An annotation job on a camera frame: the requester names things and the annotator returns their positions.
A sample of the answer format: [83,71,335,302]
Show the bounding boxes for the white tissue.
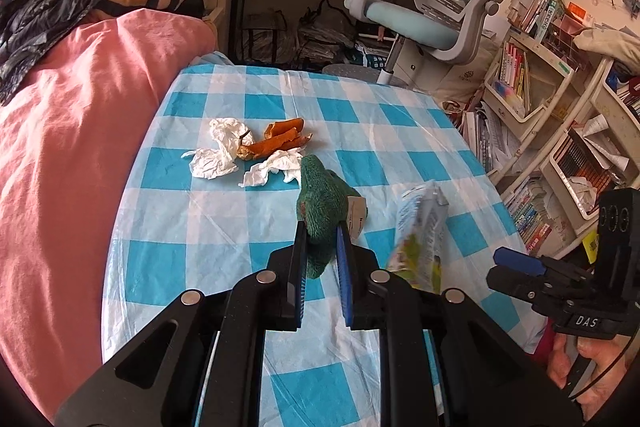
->
[181,148,238,180]
[239,147,303,188]
[209,117,254,159]

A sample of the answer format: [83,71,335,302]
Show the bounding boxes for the large orange peel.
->
[236,128,312,160]

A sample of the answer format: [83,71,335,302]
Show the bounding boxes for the right hand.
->
[546,330,637,421]

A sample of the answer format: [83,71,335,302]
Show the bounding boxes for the white book trolley near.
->
[496,57,639,258]

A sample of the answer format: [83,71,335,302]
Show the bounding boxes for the white book trolley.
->
[482,0,591,142]
[496,57,639,258]

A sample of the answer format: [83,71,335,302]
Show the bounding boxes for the small orange peel piece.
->
[264,118,304,139]

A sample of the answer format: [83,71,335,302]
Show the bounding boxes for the white book trolley far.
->
[482,0,591,142]

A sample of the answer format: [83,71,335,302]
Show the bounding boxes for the black bags under desk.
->
[234,0,364,72]

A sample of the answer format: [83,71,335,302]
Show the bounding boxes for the pink duvet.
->
[1,10,217,418]

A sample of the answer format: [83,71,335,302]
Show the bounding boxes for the black puffer jacket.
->
[1,0,102,105]

